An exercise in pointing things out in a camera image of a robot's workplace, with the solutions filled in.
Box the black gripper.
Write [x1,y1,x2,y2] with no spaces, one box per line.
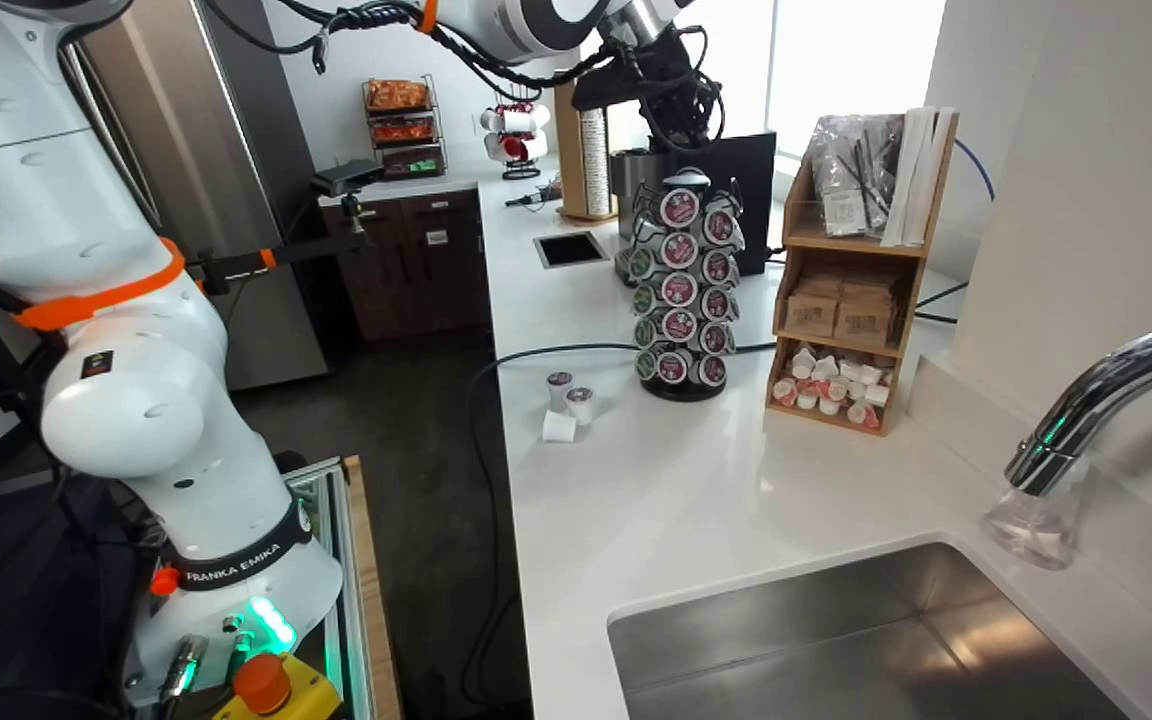
[570,24,728,165]

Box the black wire coffee pod carousel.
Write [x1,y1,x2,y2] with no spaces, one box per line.
[615,157,748,404]

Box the red lid coffee pod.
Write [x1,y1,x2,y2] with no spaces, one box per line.
[658,226,704,270]
[658,185,710,232]
[658,267,704,311]
[695,320,740,360]
[647,342,701,390]
[701,283,745,326]
[701,243,745,290]
[701,202,748,253]
[658,305,704,350]
[690,350,735,390]

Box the black coffee machine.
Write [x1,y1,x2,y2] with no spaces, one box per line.
[608,128,785,278]

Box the white paper cup stack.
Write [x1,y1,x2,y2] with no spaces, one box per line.
[578,85,615,217]

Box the red white small appliance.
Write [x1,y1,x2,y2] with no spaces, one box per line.
[477,97,556,185]

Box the clear bag of stirrers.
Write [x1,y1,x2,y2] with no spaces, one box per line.
[812,110,910,243]

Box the brown sugar packet stack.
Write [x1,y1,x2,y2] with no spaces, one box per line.
[782,270,848,342]
[837,276,906,347]

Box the wooden condiment organizer shelf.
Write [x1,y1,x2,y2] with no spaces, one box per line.
[763,105,965,440]

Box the snack display shelf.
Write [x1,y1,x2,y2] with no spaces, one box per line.
[360,75,450,185]

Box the creamer cups pile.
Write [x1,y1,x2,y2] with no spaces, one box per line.
[767,342,896,437]

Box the dark wooden cabinet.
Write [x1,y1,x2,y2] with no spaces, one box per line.
[315,185,493,347]

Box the stainless steel refrigerator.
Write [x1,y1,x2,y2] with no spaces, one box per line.
[73,0,331,394]

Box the chrome kitchen faucet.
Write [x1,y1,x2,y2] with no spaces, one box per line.
[1000,311,1152,500]

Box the clear plastic faucet cover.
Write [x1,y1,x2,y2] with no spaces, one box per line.
[984,454,1096,574]

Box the stainless steel sink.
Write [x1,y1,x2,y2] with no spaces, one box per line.
[605,536,1132,720]

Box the wooden board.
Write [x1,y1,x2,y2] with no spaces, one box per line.
[338,451,410,720]

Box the yellow red emergency stop button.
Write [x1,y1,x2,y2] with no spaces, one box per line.
[211,653,343,720]

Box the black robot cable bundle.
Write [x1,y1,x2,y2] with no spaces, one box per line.
[199,0,633,108]

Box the black power cable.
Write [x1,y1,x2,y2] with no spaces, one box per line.
[473,334,785,390]

